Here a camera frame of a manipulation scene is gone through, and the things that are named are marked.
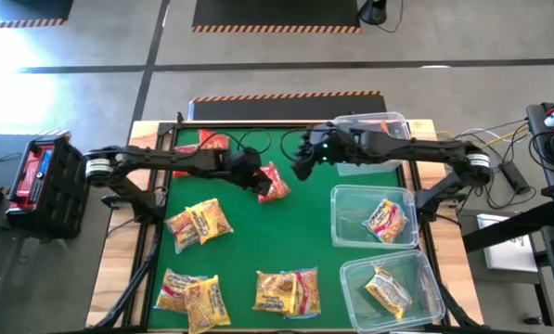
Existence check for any black diagonal bar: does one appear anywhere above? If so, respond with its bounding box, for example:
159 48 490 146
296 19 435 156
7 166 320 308
461 199 554 255

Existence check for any yellow cable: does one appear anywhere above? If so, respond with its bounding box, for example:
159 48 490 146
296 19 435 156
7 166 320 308
436 125 529 146

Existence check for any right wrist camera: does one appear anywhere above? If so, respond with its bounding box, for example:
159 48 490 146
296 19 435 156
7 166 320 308
314 136 341 164

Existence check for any black round stand base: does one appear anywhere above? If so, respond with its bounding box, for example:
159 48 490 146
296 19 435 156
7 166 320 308
357 0 389 26

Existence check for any dark grey side desk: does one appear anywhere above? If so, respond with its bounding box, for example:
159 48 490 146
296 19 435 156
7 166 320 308
525 101 554 307

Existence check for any black aluminium frame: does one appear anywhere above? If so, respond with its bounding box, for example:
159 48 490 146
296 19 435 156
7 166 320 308
89 110 484 334

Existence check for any white box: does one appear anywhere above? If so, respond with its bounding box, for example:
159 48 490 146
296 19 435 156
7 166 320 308
475 212 540 274

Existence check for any red and black tool box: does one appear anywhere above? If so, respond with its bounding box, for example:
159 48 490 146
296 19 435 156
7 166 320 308
6 135 96 241

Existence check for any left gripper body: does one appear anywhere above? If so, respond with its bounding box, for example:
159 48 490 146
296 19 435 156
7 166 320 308
220 155 264 187

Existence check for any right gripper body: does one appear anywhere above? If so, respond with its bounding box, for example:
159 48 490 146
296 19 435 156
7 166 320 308
297 125 352 167

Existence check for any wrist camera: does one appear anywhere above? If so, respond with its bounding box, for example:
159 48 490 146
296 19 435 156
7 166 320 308
233 147 263 168
314 136 341 164

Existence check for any white cable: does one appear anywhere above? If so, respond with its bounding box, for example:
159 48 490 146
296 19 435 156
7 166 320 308
459 127 505 141

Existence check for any green table mat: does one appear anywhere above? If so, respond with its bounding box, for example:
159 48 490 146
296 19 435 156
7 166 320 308
147 125 427 331

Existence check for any clear plastic bin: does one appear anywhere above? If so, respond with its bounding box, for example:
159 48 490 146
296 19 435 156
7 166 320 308
329 184 419 251
332 111 415 177
339 250 446 334

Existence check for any black power brick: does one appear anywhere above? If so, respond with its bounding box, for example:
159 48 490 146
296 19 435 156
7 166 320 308
497 160 532 196

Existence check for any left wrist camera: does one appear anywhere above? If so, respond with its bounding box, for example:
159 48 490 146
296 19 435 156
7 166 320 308
233 147 263 168

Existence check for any thin black stand cable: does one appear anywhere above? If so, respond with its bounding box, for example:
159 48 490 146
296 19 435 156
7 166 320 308
376 0 405 34

